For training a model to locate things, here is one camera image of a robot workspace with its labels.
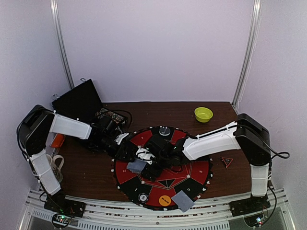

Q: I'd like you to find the green plastic bowl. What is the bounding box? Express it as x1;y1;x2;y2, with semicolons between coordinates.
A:
194;107;213;123

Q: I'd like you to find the red black triangle token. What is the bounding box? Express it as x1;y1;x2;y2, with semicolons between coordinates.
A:
220;157;234;169

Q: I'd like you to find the round red black poker mat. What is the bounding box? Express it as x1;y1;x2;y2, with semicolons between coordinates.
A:
110;126;214;211

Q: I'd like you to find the right aluminium corner post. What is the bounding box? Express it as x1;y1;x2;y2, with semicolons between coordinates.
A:
232;0;262;113

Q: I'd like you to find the white ceramic mug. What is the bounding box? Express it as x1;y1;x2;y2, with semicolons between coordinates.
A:
47;155;64;183

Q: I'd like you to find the left aluminium corner post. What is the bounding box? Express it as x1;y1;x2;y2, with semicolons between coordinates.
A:
50;0;75;89

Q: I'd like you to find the dealt blue-backed playing cards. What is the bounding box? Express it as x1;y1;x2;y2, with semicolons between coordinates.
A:
171;191;194;212

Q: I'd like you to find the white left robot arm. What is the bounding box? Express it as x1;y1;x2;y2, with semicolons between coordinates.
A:
16;104;139;213

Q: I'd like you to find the aluminium corner post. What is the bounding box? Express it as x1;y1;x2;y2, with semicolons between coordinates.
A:
232;0;262;113
50;0;75;89

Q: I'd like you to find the aluminium front rail frame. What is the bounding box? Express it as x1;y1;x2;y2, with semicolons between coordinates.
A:
17;184;300;230

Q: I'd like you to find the black poker chip case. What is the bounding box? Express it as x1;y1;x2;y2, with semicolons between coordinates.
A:
52;79;128;135

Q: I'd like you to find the grey playing card deck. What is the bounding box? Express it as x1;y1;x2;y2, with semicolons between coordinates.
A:
127;159;147;173

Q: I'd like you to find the black poker chip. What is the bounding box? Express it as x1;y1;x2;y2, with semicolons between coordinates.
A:
138;193;149;203

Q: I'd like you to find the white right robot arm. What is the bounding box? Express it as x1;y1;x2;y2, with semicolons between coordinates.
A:
135;113;271;212

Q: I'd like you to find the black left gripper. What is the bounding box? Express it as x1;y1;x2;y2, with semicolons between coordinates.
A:
94;136;135;162

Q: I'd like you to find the orange big blind button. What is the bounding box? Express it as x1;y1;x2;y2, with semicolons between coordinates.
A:
158;195;172;207

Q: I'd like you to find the orange plastic bowl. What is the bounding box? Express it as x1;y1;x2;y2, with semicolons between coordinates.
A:
50;133;65;148

